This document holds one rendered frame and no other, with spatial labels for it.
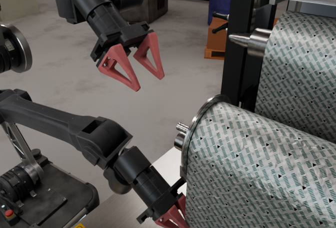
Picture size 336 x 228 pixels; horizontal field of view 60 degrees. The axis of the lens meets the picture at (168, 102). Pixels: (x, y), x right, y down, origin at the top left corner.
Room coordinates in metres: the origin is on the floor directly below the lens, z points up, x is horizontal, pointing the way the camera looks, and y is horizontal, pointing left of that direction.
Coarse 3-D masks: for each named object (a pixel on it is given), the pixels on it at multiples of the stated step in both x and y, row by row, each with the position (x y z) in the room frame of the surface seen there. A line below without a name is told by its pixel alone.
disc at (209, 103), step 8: (216, 96) 0.40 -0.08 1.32; (224, 96) 0.42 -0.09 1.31; (208, 104) 0.38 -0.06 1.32; (200, 112) 0.36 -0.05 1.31; (192, 120) 0.35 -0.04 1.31; (192, 128) 0.35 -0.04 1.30; (184, 144) 0.34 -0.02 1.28; (184, 152) 0.33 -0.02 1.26; (184, 160) 0.33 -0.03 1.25; (184, 168) 0.34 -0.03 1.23
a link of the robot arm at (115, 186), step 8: (128, 136) 0.46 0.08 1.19; (120, 144) 0.44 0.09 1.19; (88, 152) 0.41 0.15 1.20; (96, 152) 0.41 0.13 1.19; (112, 152) 0.42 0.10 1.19; (120, 152) 0.46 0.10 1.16; (88, 160) 0.42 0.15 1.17; (96, 160) 0.40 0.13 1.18; (104, 160) 0.40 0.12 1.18; (112, 160) 0.43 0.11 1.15; (104, 168) 0.41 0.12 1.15; (112, 168) 0.44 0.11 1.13; (104, 176) 0.46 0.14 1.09; (112, 176) 0.43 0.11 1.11; (112, 184) 0.43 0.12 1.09; (120, 184) 0.42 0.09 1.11; (128, 184) 0.42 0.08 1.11; (120, 192) 0.43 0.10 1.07
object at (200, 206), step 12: (192, 192) 0.33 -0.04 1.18; (204, 192) 0.32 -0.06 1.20; (192, 204) 0.33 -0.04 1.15; (204, 204) 0.32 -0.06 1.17; (216, 204) 0.30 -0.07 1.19; (192, 216) 0.33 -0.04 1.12; (204, 216) 0.31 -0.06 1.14; (216, 216) 0.30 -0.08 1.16; (228, 216) 0.29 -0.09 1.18; (240, 216) 0.28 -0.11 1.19
